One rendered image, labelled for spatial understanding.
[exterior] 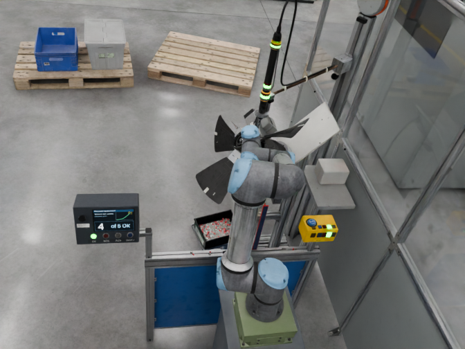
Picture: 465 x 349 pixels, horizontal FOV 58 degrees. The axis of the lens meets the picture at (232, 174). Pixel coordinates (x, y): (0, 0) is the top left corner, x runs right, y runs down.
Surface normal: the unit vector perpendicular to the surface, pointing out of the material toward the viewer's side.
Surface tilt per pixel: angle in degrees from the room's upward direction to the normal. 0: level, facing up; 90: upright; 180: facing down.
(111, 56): 95
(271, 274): 8
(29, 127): 0
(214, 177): 51
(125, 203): 15
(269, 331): 4
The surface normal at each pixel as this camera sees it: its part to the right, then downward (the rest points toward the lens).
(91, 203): 0.08, -0.88
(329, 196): 0.13, -0.73
